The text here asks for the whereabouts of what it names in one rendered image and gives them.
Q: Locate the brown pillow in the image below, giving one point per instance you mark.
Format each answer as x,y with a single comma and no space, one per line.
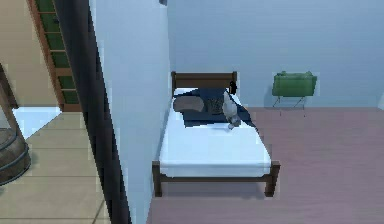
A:
188,104

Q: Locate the dark blue blanket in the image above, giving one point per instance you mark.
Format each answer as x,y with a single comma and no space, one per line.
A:
208,115

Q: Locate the patterned grey pillow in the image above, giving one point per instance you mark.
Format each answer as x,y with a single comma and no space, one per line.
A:
216,106

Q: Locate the brown wooden bed white mattress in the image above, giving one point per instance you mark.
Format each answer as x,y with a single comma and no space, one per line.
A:
213,150

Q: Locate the small black object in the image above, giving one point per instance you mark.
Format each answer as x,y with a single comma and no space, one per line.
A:
233,87

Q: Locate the green armchair thin legs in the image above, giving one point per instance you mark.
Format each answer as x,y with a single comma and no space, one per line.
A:
293,85

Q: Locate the brown shelf green panels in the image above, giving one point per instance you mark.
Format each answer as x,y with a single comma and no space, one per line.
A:
58,60

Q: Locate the brown wooden barrel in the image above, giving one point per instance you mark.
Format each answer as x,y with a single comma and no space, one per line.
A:
11,156

